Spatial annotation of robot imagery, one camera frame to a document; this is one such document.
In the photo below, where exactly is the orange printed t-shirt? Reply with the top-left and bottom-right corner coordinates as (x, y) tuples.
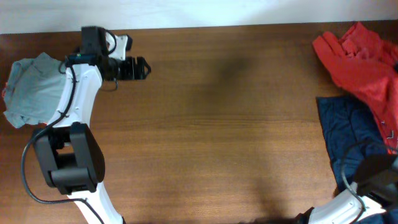
(312, 32), (397, 149)

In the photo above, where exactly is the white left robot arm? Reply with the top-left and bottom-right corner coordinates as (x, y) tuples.
(21, 26), (151, 223)

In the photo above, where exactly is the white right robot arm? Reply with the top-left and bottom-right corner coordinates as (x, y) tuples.
(294, 154), (397, 224)

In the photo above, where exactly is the folded grey t-shirt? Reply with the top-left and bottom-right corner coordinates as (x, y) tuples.
(2, 53), (65, 128)

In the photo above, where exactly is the navy blue garment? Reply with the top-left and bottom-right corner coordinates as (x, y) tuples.
(316, 96), (397, 224)

